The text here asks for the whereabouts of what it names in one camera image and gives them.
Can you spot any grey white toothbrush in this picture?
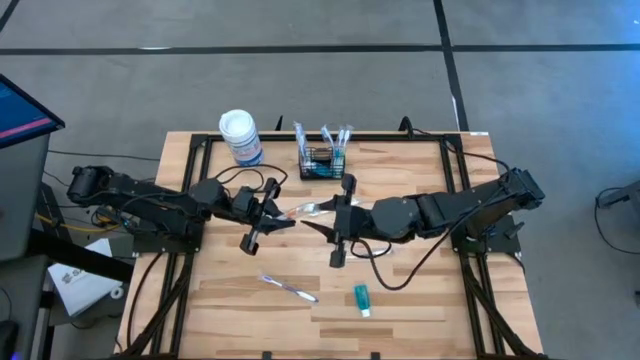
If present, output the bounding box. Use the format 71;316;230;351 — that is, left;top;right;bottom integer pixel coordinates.
292;120;306;169

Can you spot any orange toothbrush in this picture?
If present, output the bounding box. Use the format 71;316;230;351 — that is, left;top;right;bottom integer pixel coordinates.
285;198;362;222

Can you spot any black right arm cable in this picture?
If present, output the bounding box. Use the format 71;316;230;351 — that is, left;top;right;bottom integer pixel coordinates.
349;128;514;291

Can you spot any purple white toothbrush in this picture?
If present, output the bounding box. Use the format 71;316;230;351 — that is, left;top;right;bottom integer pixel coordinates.
259;274;320;304
344;248;395;262

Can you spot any teal toothbrush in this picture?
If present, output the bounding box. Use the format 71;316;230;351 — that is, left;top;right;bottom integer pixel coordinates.
298;127;311;171

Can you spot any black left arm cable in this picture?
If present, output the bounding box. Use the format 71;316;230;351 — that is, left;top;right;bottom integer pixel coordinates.
213;162;290;194

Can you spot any white wipes canister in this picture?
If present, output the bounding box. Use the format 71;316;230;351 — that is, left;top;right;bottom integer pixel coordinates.
218;108;265;168

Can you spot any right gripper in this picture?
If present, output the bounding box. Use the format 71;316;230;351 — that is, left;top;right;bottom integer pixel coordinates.
299;173;374;269

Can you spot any yellow cable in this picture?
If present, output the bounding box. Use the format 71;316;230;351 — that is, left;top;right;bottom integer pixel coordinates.
34;199;136;234

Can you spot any black floor cable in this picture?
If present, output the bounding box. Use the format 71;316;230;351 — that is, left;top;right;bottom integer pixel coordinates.
47;148;161;162
593;187;640;256

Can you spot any white paper booklet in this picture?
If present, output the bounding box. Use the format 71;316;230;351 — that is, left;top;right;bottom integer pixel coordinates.
47;237;125;318

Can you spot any black desk beam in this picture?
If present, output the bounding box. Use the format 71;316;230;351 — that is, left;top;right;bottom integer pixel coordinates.
27;229;135;284

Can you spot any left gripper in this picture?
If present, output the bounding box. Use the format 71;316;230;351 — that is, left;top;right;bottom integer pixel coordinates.
234;178;297;257

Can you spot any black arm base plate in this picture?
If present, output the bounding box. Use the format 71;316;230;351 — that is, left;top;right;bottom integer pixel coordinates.
132;213;206;254
448;213;522;254

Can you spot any grey cabinet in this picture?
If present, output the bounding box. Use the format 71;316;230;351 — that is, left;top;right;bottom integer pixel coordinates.
0;132;51;261

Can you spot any black wire holder basket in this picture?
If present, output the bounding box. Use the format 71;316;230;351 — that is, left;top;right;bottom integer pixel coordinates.
298;144;347;180

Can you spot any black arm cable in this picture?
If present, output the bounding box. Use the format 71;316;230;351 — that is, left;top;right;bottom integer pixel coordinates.
349;128;514;291
213;162;290;194

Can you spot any grey metal stand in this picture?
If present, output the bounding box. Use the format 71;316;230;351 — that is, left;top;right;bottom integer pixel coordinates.
597;179;640;210

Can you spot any computer monitor blue screen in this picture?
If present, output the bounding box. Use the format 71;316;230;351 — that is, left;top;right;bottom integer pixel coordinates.
0;73;66;150

